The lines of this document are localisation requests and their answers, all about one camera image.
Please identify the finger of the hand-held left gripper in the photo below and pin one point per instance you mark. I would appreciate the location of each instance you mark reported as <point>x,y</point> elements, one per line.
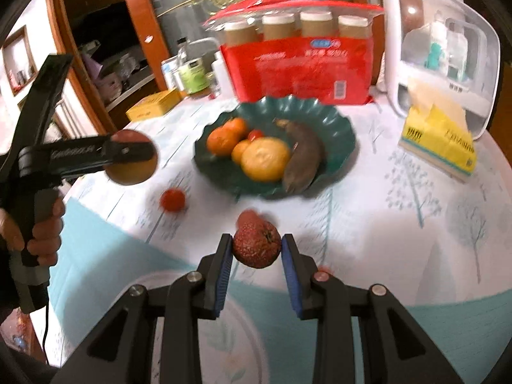
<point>132,151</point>

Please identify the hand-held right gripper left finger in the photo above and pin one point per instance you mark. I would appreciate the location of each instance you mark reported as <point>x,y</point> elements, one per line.
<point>222,280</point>

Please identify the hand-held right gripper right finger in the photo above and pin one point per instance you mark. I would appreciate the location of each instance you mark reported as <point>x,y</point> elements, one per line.
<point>294,280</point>

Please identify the red apple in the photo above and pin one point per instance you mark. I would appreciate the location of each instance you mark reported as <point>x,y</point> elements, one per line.
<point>128,174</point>

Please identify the red lychee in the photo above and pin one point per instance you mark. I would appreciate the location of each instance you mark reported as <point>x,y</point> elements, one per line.
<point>256,244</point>
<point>248,215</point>

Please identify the white round floral plate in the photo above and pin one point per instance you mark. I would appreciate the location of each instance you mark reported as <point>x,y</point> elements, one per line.
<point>244,348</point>

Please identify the orange tangerine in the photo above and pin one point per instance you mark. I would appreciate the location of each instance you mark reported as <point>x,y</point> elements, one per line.
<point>224,138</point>

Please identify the small orange kumquat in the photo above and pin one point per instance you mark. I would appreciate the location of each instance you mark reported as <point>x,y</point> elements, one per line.
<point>239,152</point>

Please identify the large yellow orange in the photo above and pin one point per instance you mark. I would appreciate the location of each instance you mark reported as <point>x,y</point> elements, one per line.
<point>264,160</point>

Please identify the overripe brown banana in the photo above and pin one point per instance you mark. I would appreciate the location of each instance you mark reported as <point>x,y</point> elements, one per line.
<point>304,156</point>

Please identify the cherry tomato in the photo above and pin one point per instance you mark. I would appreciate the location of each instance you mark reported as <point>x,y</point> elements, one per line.
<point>172,200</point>
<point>256,135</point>

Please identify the dark green scalloped plate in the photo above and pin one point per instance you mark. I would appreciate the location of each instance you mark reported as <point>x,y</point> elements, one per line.
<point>332,144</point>

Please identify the person's left hand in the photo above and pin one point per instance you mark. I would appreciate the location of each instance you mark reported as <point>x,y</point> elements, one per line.
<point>46,240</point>

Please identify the yellow cardboard box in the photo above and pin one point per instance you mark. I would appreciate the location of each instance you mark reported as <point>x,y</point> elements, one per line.
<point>154,106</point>

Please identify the small white blue carton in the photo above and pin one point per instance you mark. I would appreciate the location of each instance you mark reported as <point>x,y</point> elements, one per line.
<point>170,74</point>

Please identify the glass bottle green label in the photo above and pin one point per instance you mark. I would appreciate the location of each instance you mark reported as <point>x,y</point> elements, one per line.
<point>192,74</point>

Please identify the small glass jar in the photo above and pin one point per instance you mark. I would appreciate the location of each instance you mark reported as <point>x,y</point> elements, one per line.
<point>214,87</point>

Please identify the red paper cup package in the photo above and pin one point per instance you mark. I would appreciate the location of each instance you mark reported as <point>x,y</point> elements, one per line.
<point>296,72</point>

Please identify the yellow tissue pack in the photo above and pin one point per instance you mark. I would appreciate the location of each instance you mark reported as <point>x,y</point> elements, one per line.
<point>444,144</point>

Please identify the red bag of jars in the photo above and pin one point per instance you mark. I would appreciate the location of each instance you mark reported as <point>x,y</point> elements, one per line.
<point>280,2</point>

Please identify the teal bottle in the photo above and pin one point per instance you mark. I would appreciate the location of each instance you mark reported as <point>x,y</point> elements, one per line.
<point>434,55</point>

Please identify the white storage box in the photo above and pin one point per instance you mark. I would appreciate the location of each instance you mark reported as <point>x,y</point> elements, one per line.
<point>400,28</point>

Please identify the wooden wall frame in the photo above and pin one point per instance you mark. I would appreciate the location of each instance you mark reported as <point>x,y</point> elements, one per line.
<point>8,60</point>

